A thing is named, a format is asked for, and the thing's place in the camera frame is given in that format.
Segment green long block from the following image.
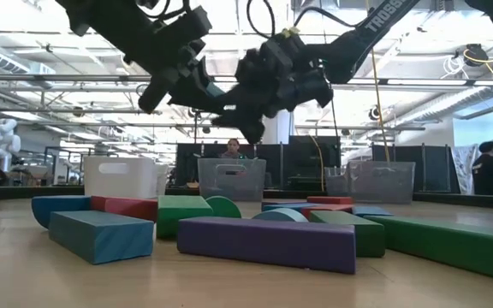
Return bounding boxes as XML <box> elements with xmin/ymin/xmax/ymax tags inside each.
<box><xmin>364</xmin><ymin>215</ymin><xmax>493</xmax><ymax>286</ymax></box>
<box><xmin>309</xmin><ymin>210</ymin><xmax>387</xmax><ymax>258</ymax></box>

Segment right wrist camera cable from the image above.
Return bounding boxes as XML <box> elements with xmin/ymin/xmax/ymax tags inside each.
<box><xmin>245</xmin><ymin>0</ymin><xmax>359</xmax><ymax>40</ymax></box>

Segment dark partition panels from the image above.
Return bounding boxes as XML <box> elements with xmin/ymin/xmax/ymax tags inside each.
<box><xmin>371</xmin><ymin>144</ymin><xmax>460</xmax><ymax>194</ymax></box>

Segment patterned white cloth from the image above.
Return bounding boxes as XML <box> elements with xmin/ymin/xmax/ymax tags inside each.
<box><xmin>450</xmin><ymin>144</ymin><xmax>481</xmax><ymax>196</ymax></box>

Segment green square block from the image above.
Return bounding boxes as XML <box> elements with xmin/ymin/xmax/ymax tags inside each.
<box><xmin>157</xmin><ymin>195</ymin><xmax>214</xmax><ymax>240</ymax></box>

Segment ceiling cable reel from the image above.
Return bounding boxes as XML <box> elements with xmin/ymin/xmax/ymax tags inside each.
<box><xmin>455</xmin><ymin>42</ymin><xmax>493</xmax><ymax>69</ymax></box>

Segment black monitor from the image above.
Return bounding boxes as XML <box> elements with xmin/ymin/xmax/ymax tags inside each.
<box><xmin>288</xmin><ymin>135</ymin><xmax>342</xmax><ymax>192</ymax></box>

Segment green half-cylinder block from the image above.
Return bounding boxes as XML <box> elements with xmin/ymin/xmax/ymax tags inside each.
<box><xmin>205</xmin><ymin>195</ymin><xmax>243</xmax><ymax>219</ymax></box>

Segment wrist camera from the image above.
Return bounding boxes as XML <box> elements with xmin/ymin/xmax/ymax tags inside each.
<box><xmin>259</xmin><ymin>33</ymin><xmax>312</xmax><ymax>65</ymax></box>
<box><xmin>160</xmin><ymin>5</ymin><xmax>213</xmax><ymax>44</ymax></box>

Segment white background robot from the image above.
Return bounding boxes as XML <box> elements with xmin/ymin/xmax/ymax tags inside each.
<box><xmin>0</xmin><ymin>118</ymin><xmax>21</xmax><ymax>186</ymax></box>

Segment teal long block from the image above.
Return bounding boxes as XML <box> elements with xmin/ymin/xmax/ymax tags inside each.
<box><xmin>48</xmin><ymin>210</ymin><xmax>155</xmax><ymax>265</ymax></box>

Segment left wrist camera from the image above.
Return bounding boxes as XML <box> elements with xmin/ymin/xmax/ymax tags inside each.
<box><xmin>160</xmin><ymin>5</ymin><xmax>213</xmax><ymax>44</ymax></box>

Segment purple long block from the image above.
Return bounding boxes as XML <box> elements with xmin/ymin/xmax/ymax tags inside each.
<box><xmin>176</xmin><ymin>216</ymin><xmax>357</xmax><ymax>275</ymax></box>

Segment person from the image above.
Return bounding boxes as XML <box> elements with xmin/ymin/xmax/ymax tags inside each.
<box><xmin>218</xmin><ymin>138</ymin><xmax>247</xmax><ymax>160</ymax></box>
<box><xmin>472</xmin><ymin>140</ymin><xmax>493</xmax><ymax>197</ymax></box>

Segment silver ceiling air duct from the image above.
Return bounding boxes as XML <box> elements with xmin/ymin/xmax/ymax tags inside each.
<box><xmin>425</xmin><ymin>87</ymin><xmax>493</xmax><ymax>123</ymax></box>

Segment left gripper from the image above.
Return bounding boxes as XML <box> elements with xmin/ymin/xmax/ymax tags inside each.
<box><xmin>138</xmin><ymin>38</ymin><xmax>230</xmax><ymax>116</ymax></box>

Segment black partition screens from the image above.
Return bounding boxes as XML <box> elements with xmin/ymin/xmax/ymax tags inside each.
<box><xmin>175</xmin><ymin>142</ymin><xmax>290</xmax><ymax>189</ymax></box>

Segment yellow cable by monitor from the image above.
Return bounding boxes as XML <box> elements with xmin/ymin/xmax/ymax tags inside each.
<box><xmin>309</xmin><ymin>134</ymin><xmax>325</xmax><ymax>193</ymax></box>

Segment black hanging cable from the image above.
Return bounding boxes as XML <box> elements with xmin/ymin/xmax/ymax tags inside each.
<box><xmin>330</xmin><ymin>96</ymin><xmax>340</xmax><ymax>138</ymax></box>

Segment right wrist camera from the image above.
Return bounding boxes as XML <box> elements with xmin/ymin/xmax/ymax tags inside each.
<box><xmin>259</xmin><ymin>33</ymin><xmax>312</xmax><ymax>65</ymax></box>

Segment white plastic bin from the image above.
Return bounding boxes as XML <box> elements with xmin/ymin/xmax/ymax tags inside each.
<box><xmin>83</xmin><ymin>156</ymin><xmax>169</xmax><ymax>200</ymax></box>

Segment grey translucent plastic bin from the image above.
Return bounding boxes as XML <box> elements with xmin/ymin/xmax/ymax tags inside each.
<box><xmin>324</xmin><ymin>160</ymin><xmax>416</xmax><ymax>204</ymax></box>
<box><xmin>197</xmin><ymin>157</ymin><xmax>268</xmax><ymax>203</ymax></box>

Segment light teal half-cylinder block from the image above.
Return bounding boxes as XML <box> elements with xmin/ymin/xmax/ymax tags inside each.
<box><xmin>252</xmin><ymin>207</ymin><xmax>310</xmax><ymax>223</ymax></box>

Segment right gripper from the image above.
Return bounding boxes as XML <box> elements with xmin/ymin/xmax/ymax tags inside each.
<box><xmin>211</xmin><ymin>50</ymin><xmax>335</xmax><ymax>145</ymax></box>

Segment blue half-cylinder block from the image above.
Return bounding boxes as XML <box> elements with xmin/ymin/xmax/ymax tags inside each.
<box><xmin>31</xmin><ymin>195</ymin><xmax>92</xmax><ymax>229</ymax></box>

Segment black metal frame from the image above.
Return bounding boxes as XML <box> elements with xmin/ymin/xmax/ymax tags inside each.
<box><xmin>193</xmin><ymin>109</ymin><xmax>216</xmax><ymax>145</ymax></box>

